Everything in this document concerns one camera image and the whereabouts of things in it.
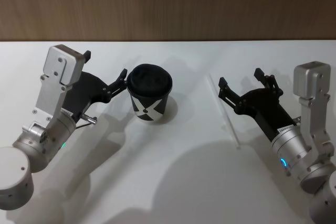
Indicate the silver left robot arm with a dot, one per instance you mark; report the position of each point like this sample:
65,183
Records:
55,69

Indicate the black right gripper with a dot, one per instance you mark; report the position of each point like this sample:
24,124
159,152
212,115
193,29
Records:
265,106

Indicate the black paper cup white pattern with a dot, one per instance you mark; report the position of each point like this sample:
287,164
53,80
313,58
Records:
147,103

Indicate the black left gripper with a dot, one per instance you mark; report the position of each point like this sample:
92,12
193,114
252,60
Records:
86,90

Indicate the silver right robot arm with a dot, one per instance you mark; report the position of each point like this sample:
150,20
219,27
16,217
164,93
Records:
312,98

